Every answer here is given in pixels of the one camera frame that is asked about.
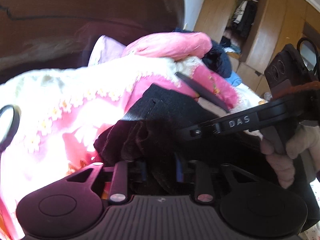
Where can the person's right hand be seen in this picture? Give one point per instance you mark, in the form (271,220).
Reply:
(282,170)

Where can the navy knitted garment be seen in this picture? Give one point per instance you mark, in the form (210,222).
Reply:
(217,60)

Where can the wooden wardrobe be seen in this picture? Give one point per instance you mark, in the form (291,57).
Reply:
(275,17)

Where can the pile of folded clothes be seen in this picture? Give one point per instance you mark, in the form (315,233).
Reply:
(232,45)

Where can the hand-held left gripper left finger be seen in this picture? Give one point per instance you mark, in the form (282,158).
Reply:
(143,171)

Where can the dark wooden headboard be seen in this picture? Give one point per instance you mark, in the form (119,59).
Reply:
(75,10)

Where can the blue folded cloth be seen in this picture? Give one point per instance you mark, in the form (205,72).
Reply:
(235,80)

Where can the hanging clothes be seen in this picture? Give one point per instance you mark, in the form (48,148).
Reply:
(243,12)

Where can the pink floral quilt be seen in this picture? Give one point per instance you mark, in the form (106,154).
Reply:
(62,100)

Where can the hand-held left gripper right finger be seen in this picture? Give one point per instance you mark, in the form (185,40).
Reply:
(179,168)

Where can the pink pillow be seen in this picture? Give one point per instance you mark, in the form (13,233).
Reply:
(165,45)

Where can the pale lilac pillow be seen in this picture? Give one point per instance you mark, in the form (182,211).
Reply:
(105,50)

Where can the black pants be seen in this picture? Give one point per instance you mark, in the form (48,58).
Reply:
(162,105)

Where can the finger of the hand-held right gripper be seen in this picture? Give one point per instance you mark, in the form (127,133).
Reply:
(197,131)

